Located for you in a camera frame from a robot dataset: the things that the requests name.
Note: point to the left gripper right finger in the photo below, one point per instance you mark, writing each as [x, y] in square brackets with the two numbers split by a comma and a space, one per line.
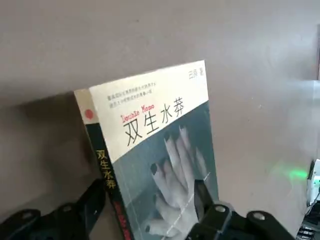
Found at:
[220, 217]

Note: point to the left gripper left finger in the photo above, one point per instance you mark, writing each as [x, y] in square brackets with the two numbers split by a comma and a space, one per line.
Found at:
[75, 215]

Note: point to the dark book with hand print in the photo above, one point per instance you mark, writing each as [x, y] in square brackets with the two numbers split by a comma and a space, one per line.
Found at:
[155, 150]

